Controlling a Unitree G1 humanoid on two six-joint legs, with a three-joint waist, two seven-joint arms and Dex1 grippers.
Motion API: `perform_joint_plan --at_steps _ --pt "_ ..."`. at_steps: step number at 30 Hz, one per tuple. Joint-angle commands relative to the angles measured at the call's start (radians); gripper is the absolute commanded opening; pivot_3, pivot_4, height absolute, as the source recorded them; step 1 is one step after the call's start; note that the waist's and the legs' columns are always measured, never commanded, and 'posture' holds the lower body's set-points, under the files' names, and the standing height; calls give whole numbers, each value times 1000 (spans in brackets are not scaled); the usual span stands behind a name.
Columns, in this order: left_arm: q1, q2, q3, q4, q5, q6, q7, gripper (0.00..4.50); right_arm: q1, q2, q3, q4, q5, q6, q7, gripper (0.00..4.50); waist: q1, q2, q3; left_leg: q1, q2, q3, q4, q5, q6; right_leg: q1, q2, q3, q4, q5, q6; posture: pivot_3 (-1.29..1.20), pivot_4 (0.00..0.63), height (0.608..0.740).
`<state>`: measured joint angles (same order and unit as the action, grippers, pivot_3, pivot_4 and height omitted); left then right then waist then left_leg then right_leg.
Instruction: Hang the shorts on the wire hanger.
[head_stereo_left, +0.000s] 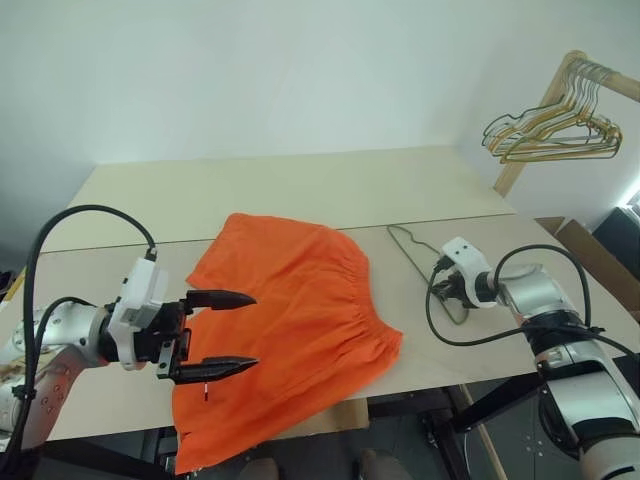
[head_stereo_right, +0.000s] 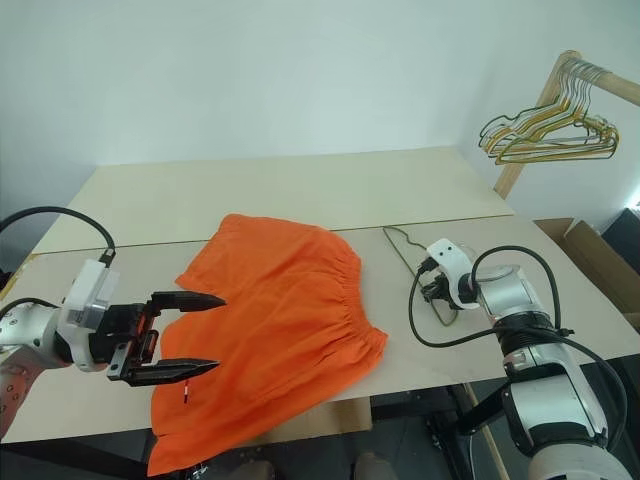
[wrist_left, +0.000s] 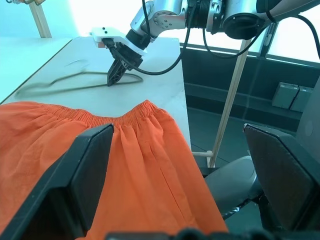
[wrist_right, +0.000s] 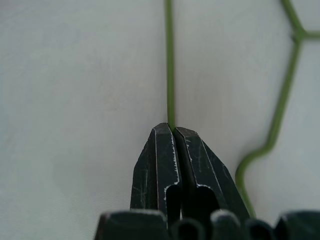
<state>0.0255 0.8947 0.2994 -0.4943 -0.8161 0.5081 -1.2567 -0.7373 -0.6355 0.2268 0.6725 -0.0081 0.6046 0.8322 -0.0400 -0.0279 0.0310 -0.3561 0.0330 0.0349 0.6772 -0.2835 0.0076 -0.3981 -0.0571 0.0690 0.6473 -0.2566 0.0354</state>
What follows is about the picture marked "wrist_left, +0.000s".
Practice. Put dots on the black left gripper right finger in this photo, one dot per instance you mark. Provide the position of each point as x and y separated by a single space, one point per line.
282 175

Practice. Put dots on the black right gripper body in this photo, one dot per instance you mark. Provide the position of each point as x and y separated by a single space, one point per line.
130 57

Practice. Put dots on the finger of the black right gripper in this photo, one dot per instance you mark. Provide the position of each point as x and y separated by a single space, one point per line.
123 72
113 73

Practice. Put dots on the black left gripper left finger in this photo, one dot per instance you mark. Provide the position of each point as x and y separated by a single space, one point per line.
62 180

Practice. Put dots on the orange shorts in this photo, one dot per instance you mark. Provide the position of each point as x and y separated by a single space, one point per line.
140 170

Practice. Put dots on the grey robot body shell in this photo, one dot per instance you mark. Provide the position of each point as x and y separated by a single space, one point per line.
230 180

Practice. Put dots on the wooden rack dowel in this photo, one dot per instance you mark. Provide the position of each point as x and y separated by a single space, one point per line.
200 154

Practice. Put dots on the thin wooden rack pole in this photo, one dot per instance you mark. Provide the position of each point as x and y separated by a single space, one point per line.
232 95

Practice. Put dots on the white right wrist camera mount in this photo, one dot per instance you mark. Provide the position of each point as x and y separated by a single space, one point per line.
107 33

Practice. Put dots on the grey wall outlet box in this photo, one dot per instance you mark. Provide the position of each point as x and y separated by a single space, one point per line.
283 95
302 100

